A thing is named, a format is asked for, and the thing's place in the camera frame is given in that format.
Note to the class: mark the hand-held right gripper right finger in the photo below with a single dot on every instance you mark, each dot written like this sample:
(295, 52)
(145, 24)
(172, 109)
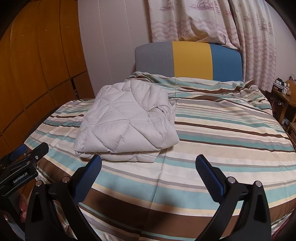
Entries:
(208, 173)

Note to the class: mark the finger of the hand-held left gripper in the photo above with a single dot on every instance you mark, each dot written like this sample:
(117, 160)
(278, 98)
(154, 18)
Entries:
(38, 151)
(17, 153)

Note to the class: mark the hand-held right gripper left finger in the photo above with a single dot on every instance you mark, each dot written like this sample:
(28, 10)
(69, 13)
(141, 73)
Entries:
(89, 176)

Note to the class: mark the light grey quilted jacket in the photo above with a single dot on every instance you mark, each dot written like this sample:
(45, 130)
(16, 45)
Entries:
(124, 120)

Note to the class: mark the person's left hand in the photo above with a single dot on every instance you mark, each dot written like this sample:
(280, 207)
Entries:
(23, 206)

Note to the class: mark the striped bed cover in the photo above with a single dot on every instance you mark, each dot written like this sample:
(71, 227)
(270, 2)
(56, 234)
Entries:
(231, 139)

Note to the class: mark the wooden wardrobe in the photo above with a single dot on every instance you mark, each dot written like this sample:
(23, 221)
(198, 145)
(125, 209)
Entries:
(34, 69)

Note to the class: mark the wooden desk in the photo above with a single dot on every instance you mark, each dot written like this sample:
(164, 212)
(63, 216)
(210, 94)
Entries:
(284, 104)

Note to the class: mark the small box on desk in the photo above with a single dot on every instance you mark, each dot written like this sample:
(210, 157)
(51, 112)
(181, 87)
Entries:
(278, 85)

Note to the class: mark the grey yellow blue headboard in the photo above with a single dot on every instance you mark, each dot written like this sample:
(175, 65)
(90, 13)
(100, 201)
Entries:
(192, 60)

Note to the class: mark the wooden panel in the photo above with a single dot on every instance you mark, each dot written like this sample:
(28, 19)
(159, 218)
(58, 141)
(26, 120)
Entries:
(291, 85)

